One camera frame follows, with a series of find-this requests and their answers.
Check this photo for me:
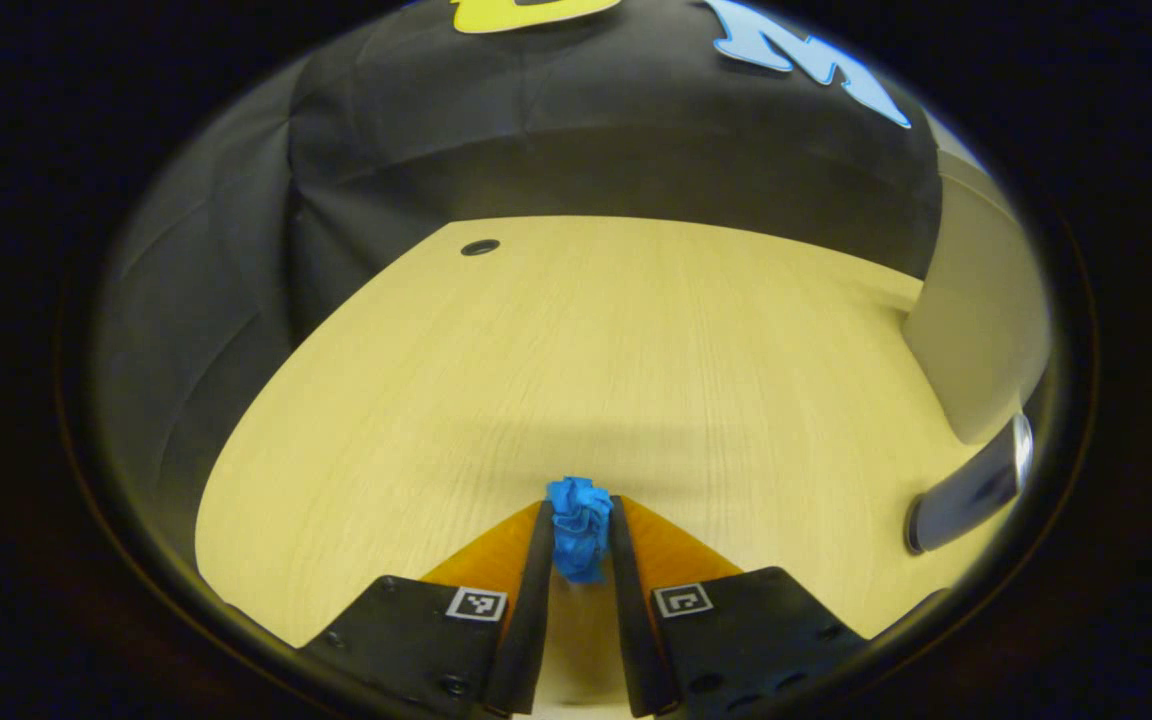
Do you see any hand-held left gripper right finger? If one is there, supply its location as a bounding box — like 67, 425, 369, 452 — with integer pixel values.
608, 495, 872, 719

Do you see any black backdrop cloth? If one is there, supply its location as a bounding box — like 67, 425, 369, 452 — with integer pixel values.
96, 0, 942, 561

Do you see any wooden desktop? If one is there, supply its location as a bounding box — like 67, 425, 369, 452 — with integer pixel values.
194, 215, 1012, 720

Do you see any blue paper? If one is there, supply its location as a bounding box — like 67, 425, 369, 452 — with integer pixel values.
546, 477, 615, 585

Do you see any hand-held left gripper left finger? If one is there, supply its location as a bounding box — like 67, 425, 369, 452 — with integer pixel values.
301, 500, 555, 719

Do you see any white desktop garbage bin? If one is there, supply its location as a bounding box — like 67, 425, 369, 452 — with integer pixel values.
901, 120, 1052, 446

